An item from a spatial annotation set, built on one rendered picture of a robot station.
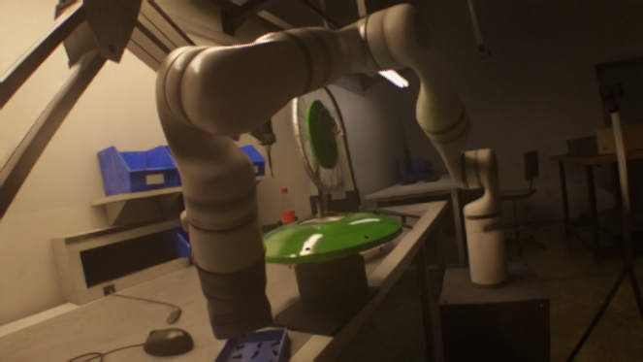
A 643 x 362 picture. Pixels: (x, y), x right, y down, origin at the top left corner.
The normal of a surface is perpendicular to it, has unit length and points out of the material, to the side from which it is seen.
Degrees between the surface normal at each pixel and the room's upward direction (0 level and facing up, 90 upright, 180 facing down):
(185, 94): 96
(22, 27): 90
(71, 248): 90
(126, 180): 92
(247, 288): 117
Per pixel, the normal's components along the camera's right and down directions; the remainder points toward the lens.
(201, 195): -0.14, 0.40
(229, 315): 0.44, 0.36
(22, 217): 0.88, -0.13
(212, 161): 0.14, -0.78
